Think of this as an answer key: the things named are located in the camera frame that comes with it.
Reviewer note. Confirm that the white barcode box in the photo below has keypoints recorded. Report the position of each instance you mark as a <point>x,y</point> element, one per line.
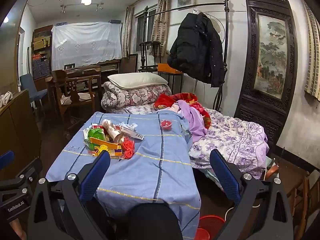
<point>132,133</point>

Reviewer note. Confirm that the red patterned blanket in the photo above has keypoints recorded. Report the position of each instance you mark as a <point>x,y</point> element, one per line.
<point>185,97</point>

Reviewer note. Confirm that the dark wooden frame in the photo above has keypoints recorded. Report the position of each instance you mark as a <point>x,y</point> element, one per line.
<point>128,63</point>

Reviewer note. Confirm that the standing fan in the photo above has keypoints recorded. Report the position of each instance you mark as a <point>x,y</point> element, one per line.
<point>219,26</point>

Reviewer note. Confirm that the blue upholstered chair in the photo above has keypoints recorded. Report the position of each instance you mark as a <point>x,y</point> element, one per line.
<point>28,82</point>

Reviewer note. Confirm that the blue checked blanket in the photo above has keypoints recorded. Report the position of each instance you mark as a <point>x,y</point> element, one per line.
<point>155,170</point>

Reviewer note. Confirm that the window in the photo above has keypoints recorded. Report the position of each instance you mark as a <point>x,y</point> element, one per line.
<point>146,27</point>

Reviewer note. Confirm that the person's black trouser leg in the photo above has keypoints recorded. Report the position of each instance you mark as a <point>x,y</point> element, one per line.
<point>155,222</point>

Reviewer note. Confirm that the checked window curtain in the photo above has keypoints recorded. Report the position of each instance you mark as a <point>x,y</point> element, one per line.
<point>128,32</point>
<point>161,22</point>

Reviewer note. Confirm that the shelf with boxes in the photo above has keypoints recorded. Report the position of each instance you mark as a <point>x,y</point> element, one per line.
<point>41,52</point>

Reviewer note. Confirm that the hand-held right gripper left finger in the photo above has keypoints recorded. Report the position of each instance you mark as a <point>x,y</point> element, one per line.
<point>96,177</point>

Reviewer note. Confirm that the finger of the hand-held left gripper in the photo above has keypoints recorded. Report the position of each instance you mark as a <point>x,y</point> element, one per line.
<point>6,159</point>

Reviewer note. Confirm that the black metal stand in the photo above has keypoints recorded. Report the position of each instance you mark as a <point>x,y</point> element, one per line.
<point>172,80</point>

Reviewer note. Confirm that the long orange carton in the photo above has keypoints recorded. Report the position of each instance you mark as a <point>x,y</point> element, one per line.
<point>105,142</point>

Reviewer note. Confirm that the red candy wrapper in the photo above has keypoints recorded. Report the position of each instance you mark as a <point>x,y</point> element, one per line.
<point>166,125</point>

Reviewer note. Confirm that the purple floral duvet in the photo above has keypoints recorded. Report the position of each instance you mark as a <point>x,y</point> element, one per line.
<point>225,135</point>

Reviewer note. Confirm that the folded dark floral quilt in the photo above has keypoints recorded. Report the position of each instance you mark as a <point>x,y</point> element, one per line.
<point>132,97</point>

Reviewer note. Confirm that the yellow plastic gear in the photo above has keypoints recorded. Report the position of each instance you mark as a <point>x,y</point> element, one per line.
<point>103,150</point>

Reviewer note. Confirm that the white embroidered cover cloth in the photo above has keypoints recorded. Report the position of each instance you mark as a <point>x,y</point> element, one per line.
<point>85,45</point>

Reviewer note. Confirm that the black wooden stool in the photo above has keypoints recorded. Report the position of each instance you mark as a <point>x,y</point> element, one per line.
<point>150,45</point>

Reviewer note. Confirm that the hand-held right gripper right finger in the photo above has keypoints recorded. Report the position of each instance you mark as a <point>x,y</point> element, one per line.
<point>225,177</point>

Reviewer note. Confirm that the green snack packet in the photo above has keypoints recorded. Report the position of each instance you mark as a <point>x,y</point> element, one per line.
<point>96,133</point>

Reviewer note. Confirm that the wooden armchair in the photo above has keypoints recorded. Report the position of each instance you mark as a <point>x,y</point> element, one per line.
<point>300,195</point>

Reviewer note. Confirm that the red plastic flower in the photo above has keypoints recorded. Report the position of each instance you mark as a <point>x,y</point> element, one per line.
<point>128,143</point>
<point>128,154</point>

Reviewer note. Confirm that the brown rounded object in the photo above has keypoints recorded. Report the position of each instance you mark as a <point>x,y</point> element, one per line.
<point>272,171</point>

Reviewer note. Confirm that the orange box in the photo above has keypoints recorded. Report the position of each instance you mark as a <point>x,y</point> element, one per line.
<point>166,68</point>

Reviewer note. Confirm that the red plastic bin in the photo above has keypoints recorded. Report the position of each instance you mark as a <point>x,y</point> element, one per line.
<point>212,223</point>

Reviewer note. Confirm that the dark wooden desk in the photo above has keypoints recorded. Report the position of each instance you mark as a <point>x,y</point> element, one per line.
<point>107,66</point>

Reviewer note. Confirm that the carved wooden chair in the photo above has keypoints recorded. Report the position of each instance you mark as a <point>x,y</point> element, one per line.
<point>75,85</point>

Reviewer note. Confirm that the white pillow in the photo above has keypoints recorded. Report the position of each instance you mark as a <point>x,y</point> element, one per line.
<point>137,80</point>

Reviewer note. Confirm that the carved wooden painted screen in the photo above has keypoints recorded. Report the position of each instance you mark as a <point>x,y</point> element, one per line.
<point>271,55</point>

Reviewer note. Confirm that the brown wooden cabinet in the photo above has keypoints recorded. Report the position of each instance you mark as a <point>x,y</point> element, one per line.
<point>17,135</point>

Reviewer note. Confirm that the black padded jacket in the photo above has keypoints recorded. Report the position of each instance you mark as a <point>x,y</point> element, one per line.
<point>197,52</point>

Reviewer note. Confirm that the striped beige curtain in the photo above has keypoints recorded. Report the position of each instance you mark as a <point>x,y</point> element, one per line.
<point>312,55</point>

